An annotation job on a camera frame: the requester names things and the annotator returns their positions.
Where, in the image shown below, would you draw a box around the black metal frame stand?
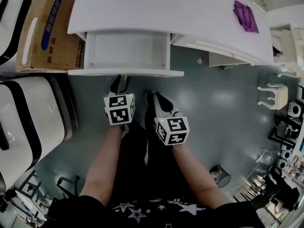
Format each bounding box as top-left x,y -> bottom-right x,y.
267,114 -> 302,148

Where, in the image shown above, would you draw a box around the black mesh waste bin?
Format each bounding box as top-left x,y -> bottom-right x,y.
209,165 -> 232,189

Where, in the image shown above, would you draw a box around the white ornate chair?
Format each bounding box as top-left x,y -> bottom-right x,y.
269,23 -> 304,78

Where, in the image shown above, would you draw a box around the small white black machine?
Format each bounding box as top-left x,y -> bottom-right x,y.
0,0 -> 33,66

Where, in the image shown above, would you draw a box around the black office chair base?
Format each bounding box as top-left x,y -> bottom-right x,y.
56,175 -> 81,198

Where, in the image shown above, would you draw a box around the white dressing table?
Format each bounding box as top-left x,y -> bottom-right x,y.
67,0 -> 275,67

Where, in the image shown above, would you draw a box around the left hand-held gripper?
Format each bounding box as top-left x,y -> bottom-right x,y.
103,75 -> 136,134

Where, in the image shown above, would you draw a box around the white ornate stool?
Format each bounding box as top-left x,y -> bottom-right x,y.
257,82 -> 289,111

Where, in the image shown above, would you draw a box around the white drawer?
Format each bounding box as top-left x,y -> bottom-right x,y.
67,30 -> 185,77

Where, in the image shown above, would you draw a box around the person's black trousers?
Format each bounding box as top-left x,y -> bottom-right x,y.
113,103 -> 190,203

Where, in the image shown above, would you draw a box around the brown cardboard box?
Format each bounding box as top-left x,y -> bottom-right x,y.
15,0 -> 86,74

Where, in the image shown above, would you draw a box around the black star print shirt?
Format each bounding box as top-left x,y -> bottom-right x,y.
41,194 -> 266,228

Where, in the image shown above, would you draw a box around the large white black machine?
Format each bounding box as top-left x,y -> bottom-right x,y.
0,76 -> 78,196

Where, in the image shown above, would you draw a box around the white cable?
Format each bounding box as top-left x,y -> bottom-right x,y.
224,147 -> 274,196

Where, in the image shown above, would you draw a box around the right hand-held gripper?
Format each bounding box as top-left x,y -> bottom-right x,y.
145,91 -> 190,147

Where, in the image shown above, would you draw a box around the person's left forearm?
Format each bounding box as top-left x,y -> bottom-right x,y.
79,124 -> 124,209

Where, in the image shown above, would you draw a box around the purple cloth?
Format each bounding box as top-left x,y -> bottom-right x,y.
232,0 -> 259,34

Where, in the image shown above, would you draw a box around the person's right forearm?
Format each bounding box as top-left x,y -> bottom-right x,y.
170,143 -> 233,211

